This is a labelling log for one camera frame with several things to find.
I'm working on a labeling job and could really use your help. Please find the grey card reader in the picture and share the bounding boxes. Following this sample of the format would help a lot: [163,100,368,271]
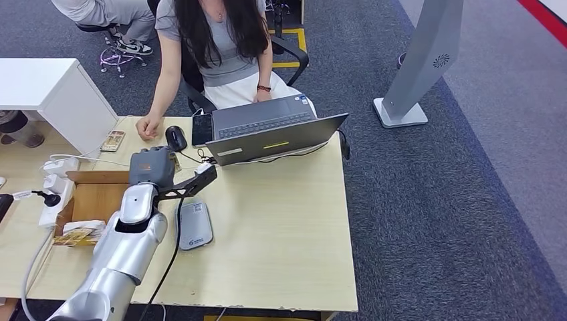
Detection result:
[177,200,215,251]

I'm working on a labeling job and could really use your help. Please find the white power strip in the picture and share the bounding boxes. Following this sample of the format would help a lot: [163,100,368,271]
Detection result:
[37,178,76,229]

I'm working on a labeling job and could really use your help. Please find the black stool chrome base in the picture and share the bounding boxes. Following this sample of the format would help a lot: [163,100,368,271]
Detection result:
[75,23,149,80]

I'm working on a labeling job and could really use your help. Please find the black camera bracket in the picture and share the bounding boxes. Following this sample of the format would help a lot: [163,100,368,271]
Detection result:
[154,165,219,203]

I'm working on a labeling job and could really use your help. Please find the black computer mouse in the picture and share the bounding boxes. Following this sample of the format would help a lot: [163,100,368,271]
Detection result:
[164,125,189,153]

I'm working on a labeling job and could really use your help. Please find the cardboard box yellow rim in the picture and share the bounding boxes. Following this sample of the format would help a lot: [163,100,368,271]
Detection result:
[53,170,134,247]

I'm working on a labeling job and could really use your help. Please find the black flat device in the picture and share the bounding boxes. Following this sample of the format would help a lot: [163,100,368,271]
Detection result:
[0,193,15,225]

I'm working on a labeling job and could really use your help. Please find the black power plug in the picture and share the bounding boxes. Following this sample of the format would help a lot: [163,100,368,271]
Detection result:
[31,189,62,208]

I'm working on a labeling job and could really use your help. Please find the small white adapter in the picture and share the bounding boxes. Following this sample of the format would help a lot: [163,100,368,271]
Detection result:
[43,174,68,195]

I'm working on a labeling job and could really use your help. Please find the grey laptop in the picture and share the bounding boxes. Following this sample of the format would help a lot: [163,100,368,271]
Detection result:
[204,94,350,167]

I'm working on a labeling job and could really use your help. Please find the black smartphone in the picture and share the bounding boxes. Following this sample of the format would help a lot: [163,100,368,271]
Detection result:
[191,113,215,148]

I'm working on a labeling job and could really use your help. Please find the person's right hand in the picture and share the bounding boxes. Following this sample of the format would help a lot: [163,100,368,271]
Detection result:
[135,112,164,142]

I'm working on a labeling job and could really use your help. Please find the golden room key card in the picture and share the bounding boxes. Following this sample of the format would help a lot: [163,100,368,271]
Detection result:
[52,228,95,247]

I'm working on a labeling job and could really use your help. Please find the white tissue paper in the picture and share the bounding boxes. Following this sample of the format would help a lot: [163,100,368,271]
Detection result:
[62,220,107,238]

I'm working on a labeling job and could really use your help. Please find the white cabinet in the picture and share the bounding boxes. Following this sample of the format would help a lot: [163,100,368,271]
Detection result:
[0,58,120,158]

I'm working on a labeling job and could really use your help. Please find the seated person at laptop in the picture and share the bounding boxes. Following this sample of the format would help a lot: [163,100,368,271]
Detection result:
[134,0,318,142]

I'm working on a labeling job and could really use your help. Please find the patterned card stack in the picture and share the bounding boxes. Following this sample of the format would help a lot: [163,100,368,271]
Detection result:
[100,130,126,153]

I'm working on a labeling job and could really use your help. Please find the black equipment rack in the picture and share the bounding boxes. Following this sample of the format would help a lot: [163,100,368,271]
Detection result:
[265,0,306,27]

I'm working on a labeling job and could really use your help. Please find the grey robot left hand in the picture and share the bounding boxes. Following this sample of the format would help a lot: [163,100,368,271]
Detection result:
[128,146,177,188]

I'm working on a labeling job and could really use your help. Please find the thin white cable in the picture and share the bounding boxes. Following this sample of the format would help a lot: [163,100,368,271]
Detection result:
[48,140,331,171]

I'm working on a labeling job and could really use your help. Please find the thick white power cord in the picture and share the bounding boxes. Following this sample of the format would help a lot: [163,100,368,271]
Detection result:
[21,228,55,321]

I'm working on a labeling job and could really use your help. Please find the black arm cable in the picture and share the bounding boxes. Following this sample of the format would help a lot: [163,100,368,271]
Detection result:
[139,197,186,321]

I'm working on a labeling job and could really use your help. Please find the person on stool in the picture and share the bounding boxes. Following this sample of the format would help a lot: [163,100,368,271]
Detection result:
[49,0,156,56]

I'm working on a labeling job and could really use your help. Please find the black mouse cable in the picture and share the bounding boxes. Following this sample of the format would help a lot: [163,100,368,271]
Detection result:
[179,148,219,166]

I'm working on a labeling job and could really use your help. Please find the grey kiosk stand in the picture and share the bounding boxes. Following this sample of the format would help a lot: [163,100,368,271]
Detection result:
[372,0,465,129]

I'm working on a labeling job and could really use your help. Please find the large white charger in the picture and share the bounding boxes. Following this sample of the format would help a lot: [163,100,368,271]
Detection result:
[40,157,81,179]

